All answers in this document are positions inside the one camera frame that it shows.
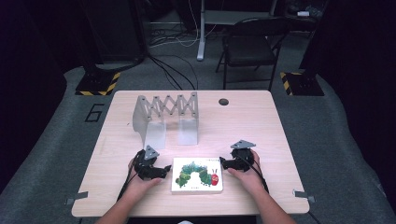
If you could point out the black folding chair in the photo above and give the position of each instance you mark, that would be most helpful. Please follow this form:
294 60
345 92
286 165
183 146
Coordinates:
249 46

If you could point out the black table grommet hole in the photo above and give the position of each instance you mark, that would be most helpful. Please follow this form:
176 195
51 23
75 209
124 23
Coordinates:
223 102

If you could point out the black stand base striped edge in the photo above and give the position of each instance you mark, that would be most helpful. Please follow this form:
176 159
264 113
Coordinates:
303 84
96 82

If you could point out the grey desk top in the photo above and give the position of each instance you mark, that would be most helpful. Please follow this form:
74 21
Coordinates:
236 17

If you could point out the white desk leg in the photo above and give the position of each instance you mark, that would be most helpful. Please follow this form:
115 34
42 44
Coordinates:
201 34

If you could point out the person's right hand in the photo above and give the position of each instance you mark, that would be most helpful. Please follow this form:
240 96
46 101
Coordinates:
249 179

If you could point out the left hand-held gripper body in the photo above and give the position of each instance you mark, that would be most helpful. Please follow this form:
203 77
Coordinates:
146 166

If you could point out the grey expandable metal book rack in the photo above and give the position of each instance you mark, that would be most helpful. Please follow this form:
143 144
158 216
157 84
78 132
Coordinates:
165 119

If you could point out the black cabinet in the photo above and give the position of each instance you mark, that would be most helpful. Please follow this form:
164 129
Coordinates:
120 31

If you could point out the grey metal table bracket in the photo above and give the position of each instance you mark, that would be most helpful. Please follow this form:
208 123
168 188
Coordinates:
76 197
303 195

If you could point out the white picture book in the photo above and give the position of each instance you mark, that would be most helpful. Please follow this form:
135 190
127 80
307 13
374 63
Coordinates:
196 175

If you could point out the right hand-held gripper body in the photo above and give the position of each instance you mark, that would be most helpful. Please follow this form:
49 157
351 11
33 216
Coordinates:
243 158

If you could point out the person's left hand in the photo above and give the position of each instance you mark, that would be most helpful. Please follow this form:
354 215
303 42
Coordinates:
140 183

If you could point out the small white device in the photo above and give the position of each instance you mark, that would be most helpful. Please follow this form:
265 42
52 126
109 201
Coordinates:
303 13

